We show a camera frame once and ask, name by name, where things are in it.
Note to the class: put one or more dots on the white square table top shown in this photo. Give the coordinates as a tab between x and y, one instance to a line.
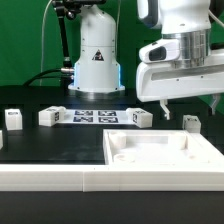
158	147

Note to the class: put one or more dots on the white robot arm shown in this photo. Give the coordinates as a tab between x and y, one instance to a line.
97	73

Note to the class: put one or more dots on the fiducial tag sheet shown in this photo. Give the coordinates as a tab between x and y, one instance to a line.
114	117

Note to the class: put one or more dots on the white front fence rail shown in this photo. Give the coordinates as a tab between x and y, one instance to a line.
104	178

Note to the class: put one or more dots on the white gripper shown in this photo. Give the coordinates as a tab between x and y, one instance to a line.
172	69

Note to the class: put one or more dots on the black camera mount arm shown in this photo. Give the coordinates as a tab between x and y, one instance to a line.
68	9

